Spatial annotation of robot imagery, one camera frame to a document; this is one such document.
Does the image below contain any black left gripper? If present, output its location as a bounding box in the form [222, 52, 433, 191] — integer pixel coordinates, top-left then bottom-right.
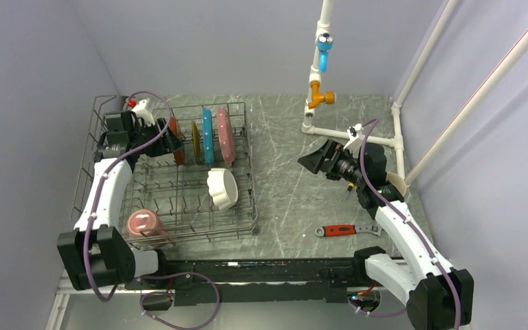
[130, 118, 184, 158]

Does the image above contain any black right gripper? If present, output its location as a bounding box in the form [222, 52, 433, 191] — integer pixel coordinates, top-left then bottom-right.
[298, 139, 366, 187]

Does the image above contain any red scalloped plate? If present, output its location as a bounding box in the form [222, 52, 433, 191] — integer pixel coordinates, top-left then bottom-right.
[170, 117, 186, 166]

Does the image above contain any blue polka dot plate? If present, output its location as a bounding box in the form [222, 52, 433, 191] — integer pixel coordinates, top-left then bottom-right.
[202, 107, 215, 166]

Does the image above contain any pink polka dot plate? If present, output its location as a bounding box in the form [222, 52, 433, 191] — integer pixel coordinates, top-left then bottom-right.
[216, 107, 236, 165]

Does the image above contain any white scalloped bowl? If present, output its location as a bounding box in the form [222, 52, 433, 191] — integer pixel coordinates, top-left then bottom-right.
[206, 168, 239, 210]

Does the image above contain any pink ghost pattern mug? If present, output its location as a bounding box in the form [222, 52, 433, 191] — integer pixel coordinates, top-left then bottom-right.
[126, 208, 171, 245]

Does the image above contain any yellow and red plate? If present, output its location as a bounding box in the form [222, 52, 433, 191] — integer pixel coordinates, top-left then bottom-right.
[192, 120, 201, 164]

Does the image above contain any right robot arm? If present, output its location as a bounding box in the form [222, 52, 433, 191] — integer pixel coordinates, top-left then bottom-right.
[298, 140, 474, 329]

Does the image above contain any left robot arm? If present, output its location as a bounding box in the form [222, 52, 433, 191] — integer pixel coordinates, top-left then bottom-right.
[56, 110, 183, 292]

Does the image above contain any orange pipe fitting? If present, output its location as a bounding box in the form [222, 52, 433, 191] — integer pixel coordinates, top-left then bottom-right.
[307, 80, 336, 109]

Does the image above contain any beige ceramic mug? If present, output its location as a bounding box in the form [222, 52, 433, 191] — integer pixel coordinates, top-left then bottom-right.
[386, 172, 408, 201]

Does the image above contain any blue pipe valve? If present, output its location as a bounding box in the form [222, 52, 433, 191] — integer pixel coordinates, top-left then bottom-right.
[316, 32, 333, 72]

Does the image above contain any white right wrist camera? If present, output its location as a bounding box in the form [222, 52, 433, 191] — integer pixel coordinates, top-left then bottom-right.
[344, 123, 364, 153]

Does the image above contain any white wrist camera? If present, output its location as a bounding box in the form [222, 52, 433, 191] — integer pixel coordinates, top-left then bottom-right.
[126, 98, 156, 127]
[344, 123, 364, 153]

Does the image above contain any yellow handled screwdriver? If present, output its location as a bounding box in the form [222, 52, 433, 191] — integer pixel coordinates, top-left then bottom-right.
[343, 182, 355, 201]

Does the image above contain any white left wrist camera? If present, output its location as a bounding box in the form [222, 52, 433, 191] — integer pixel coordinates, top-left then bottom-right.
[126, 98, 156, 127]

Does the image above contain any grey wire dish rack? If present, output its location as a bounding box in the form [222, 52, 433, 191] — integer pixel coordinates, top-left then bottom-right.
[70, 94, 261, 249]

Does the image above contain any red handled adjustable wrench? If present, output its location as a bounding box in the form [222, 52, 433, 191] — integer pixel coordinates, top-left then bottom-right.
[314, 224, 382, 237]

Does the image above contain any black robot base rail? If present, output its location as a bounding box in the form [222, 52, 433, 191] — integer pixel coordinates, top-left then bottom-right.
[122, 257, 429, 307]

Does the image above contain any white pvc pipe frame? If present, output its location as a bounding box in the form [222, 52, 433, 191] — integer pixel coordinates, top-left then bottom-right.
[309, 1, 528, 182]

